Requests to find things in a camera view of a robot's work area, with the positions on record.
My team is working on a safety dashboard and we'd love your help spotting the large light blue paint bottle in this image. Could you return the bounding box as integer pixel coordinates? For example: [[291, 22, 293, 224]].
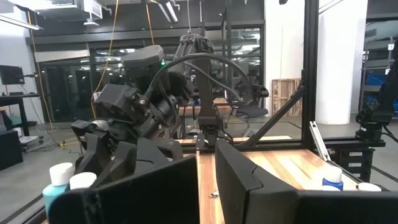
[[42, 161, 75, 220]]

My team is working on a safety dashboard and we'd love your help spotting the wooden background table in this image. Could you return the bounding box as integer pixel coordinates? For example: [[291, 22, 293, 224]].
[[178, 98, 233, 116]]

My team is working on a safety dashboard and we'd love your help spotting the small green paint bottle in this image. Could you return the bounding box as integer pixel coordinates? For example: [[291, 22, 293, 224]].
[[69, 172, 98, 191]]

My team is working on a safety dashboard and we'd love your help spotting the shelf with blue bins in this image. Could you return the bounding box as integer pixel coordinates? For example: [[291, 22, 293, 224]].
[[360, 37, 398, 118]]

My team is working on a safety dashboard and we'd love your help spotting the silver aluminium bar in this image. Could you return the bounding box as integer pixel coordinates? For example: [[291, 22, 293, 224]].
[[309, 120, 331, 162]]

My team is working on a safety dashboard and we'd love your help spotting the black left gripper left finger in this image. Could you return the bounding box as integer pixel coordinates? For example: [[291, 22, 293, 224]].
[[48, 136, 200, 224]]

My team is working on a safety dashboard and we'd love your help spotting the black cabinet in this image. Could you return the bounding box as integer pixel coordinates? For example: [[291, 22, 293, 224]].
[[0, 129, 24, 171]]

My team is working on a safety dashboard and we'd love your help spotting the wooden pallet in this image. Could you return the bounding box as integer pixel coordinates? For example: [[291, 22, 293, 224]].
[[272, 78, 303, 118]]

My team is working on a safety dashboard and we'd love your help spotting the small dark red paint bottle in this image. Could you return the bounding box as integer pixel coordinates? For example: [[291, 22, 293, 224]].
[[356, 182, 382, 192]]

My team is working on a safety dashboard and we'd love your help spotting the white ceiling duct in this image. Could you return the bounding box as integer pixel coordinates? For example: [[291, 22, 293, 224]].
[[7, 0, 103, 20]]

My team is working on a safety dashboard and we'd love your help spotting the small blue paint bottle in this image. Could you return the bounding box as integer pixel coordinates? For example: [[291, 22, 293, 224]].
[[322, 166, 345, 191]]

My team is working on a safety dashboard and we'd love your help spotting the orange hanging cable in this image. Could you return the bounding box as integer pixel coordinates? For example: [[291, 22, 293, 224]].
[[145, 3, 155, 47], [90, 0, 121, 119]]

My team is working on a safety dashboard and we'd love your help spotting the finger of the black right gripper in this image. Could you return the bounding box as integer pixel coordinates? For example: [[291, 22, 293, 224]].
[[70, 119, 111, 184], [102, 139, 137, 184]]

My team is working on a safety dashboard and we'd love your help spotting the black office chair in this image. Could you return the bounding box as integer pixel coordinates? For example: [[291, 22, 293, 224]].
[[234, 104, 270, 139]]

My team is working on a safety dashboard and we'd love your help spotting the white building pillar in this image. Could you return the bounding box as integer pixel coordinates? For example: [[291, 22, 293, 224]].
[[315, 0, 368, 126]]

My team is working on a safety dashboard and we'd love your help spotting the black desk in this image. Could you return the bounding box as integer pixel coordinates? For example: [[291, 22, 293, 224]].
[[0, 92, 41, 136]]

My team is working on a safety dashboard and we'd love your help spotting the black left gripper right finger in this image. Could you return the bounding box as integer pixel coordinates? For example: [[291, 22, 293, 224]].
[[214, 139, 398, 224]]

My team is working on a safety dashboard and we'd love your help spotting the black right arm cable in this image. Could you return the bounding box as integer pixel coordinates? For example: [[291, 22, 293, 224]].
[[145, 52, 253, 104]]

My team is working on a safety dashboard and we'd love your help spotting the black aluminium table frame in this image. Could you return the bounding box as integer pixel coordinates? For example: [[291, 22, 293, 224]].
[[183, 0, 389, 192]]

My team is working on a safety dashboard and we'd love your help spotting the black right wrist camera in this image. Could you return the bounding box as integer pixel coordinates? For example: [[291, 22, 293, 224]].
[[93, 83, 149, 125]]

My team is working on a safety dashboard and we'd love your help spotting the ceiling light bar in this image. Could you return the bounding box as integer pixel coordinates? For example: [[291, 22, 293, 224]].
[[157, 0, 180, 24]]

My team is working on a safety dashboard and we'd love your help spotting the black wall monitor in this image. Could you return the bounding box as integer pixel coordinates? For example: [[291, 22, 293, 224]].
[[0, 64, 25, 86]]

